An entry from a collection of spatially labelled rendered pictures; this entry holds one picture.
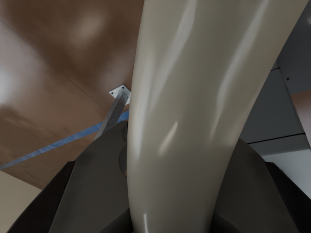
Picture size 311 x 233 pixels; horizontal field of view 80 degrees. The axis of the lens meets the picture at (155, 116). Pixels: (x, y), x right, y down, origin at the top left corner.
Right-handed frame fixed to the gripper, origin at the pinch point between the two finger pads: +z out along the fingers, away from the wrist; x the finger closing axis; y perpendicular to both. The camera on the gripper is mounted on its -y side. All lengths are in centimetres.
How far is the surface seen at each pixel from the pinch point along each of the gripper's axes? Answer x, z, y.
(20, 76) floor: -143, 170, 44
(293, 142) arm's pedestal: 41, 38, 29
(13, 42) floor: -126, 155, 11
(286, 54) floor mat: 78, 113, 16
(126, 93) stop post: -33, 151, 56
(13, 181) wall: -387, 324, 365
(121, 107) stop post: -36, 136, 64
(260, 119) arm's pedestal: 37, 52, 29
